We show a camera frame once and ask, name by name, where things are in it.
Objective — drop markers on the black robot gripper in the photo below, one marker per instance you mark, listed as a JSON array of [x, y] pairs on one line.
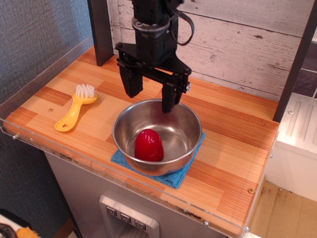
[[154, 56]]

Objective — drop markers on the silver metal bowl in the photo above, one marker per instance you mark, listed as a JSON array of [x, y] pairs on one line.
[[180, 132]]

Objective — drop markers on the red toy bell pepper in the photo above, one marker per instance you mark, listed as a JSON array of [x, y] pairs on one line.
[[148, 146]]

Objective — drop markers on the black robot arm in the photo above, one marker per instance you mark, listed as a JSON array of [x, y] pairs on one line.
[[158, 15]]

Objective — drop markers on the yellow brush with white bristles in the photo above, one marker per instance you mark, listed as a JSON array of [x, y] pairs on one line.
[[84, 94]]

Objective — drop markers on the blue folded cloth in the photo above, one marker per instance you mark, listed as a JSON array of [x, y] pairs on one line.
[[173, 180]]

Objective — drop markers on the grey toy cabinet front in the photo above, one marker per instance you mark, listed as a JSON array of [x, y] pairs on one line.
[[83, 189]]

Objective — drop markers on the silver dispenser panel with buttons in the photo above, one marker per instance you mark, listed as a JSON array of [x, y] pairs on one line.
[[126, 218]]

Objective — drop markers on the white toy appliance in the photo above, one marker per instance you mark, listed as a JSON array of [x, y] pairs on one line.
[[292, 164]]

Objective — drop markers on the yellow object at corner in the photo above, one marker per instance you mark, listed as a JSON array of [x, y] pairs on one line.
[[26, 233]]

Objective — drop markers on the dark grey left post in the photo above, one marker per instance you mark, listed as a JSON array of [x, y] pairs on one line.
[[101, 31]]

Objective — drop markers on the dark grey post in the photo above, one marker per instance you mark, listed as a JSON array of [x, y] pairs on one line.
[[297, 64], [101, 31]]

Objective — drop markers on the clear acrylic guard rail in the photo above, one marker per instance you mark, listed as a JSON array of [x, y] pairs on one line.
[[221, 186]]

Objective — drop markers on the dark grey right post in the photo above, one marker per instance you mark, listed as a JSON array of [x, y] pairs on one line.
[[297, 64]]

